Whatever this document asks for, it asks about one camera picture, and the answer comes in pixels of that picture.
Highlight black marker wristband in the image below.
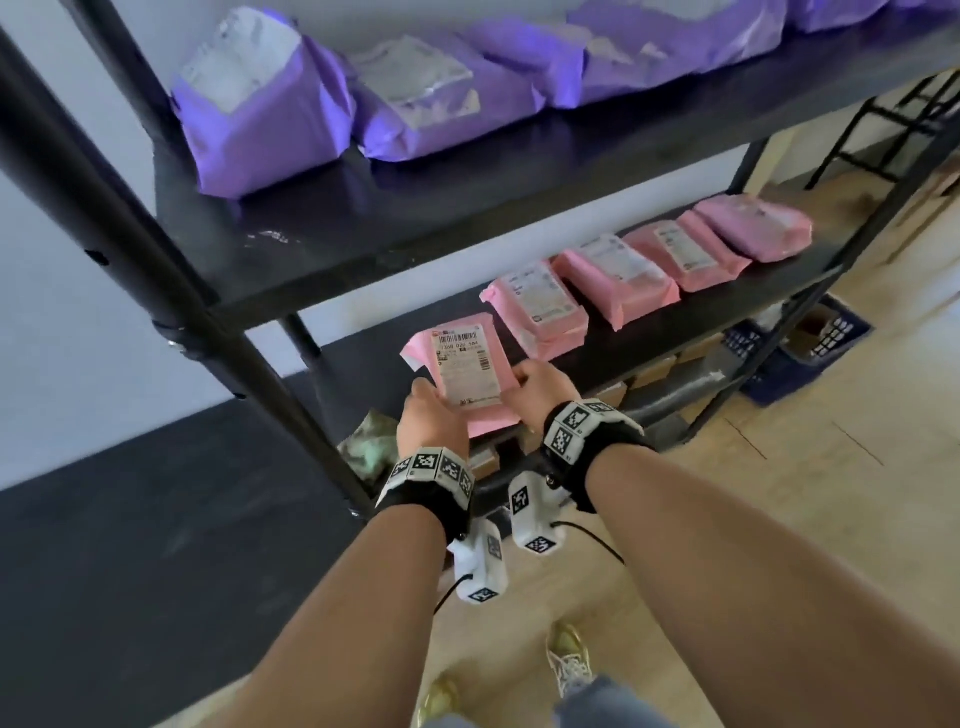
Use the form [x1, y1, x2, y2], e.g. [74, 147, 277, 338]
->
[374, 447, 476, 543]
[541, 401, 658, 515]

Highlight white marker cube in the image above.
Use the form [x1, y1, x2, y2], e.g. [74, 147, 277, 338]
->
[508, 470, 571, 556]

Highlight dark metal shelf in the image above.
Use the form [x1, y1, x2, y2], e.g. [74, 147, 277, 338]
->
[0, 0, 960, 526]

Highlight open brown cardboard box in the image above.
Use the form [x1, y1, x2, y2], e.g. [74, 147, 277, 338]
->
[783, 303, 841, 361]

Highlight person's right forearm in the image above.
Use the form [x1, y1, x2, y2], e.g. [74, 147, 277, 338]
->
[584, 446, 960, 728]

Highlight black low table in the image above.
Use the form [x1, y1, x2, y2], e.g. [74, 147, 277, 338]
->
[0, 371, 369, 728]

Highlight blue plastic crate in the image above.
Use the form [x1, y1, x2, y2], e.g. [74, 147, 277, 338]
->
[723, 293, 875, 408]

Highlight wooden desk with black legs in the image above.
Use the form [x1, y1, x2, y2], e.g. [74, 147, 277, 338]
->
[806, 71, 960, 193]

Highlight person's right hand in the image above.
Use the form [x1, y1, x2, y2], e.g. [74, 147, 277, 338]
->
[500, 359, 583, 441]

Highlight person's left hand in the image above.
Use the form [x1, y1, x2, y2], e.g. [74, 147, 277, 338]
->
[395, 377, 472, 461]

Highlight person's yellow-green shoe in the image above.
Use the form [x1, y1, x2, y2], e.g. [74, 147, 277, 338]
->
[545, 622, 595, 699]
[414, 674, 460, 728]

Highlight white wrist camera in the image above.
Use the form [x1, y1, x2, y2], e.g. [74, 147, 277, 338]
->
[448, 517, 510, 605]

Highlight person's left forearm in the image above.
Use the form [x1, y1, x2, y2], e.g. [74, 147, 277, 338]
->
[202, 503, 449, 728]

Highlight green and pink cleaning cloth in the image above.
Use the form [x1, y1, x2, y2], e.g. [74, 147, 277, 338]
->
[337, 410, 403, 485]

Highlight group of brown cardboard boxes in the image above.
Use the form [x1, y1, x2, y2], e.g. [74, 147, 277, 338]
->
[468, 333, 725, 481]

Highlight black camera cable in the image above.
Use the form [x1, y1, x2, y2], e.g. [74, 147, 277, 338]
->
[433, 573, 474, 616]
[554, 521, 625, 564]

